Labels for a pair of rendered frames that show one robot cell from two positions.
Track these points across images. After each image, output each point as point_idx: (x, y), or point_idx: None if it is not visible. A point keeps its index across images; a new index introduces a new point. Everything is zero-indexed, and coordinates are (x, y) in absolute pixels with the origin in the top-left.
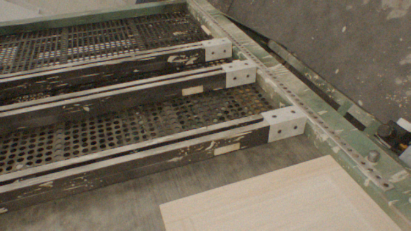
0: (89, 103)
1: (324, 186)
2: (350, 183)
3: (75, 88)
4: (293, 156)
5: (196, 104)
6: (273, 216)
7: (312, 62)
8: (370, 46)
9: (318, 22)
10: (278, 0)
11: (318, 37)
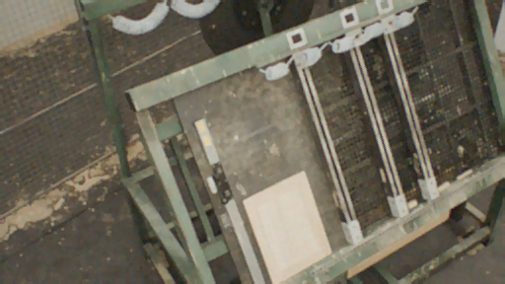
0: (368, 115)
1: (314, 247)
2: (315, 258)
3: (388, 92)
4: (331, 234)
5: None
6: (299, 222)
7: (459, 268)
8: None
9: (503, 280)
10: None
11: (485, 277)
